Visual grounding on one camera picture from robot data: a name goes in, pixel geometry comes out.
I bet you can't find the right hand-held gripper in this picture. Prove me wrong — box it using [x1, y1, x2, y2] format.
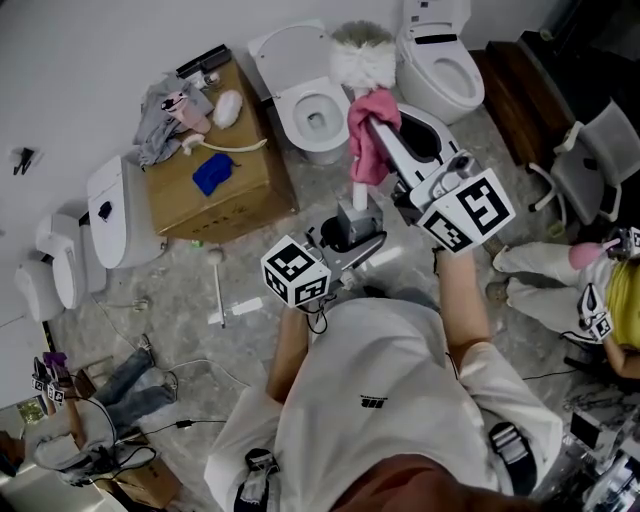
[368, 102, 516, 255]

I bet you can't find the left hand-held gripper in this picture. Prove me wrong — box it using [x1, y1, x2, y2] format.
[260, 200, 387, 307]

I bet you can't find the pink cloth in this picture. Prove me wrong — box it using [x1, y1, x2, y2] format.
[347, 89, 402, 185]

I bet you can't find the white toilet brush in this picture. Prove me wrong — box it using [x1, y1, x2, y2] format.
[328, 20, 397, 211]

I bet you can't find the person's left forearm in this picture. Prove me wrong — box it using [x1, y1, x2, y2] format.
[267, 304, 314, 404]

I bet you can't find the person's right forearm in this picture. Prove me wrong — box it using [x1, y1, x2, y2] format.
[433, 244, 492, 351]

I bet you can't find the white smart toilet black panel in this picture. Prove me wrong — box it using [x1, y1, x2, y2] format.
[395, 0, 485, 126]

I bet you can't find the open round-lid white toilet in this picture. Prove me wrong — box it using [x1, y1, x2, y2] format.
[247, 19, 354, 166]

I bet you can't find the large closed white toilet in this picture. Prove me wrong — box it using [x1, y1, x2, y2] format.
[87, 154, 169, 270]

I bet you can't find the large brown cardboard box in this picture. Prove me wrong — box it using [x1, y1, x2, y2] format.
[144, 59, 300, 245]

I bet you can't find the person's white t-shirt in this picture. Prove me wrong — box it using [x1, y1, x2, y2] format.
[204, 297, 564, 512]

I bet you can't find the brown wooden bench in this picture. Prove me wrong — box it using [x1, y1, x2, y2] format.
[469, 39, 576, 169]

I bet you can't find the blue cloth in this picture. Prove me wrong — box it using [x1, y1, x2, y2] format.
[192, 152, 236, 197]

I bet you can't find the white fluffy sponge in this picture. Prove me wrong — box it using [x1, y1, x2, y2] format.
[213, 88, 245, 130]

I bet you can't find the grey office chair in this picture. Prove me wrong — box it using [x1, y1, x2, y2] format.
[527, 97, 640, 226]

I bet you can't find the pink cup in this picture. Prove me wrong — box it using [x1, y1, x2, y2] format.
[160, 82, 210, 134]

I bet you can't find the black tray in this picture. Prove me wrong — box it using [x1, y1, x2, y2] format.
[175, 43, 232, 79]

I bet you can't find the grey clothing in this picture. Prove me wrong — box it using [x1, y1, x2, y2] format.
[133, 72, 216, 167]

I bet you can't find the printed brown cardboard box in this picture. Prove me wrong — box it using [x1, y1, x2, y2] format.
[94, 457, 182, 510]

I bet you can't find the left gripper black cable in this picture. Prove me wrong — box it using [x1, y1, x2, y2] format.
[304, 294, 329, 336]

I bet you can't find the small brush cream handle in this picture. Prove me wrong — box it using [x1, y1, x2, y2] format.
[180, 133, 269, 157]

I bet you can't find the white floor cable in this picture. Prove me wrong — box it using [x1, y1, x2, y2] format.
[164, 357, 251, 389]

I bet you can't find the black floor cable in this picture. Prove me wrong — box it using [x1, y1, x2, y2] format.
[144, 418, 229, 436]

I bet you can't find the black harness strap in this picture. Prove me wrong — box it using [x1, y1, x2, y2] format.
[487, 422, 539, 496]
[232, 448, 280, 512]

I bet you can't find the black wall hook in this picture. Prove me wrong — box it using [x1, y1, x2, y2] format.
[12, 147, 36, 176]

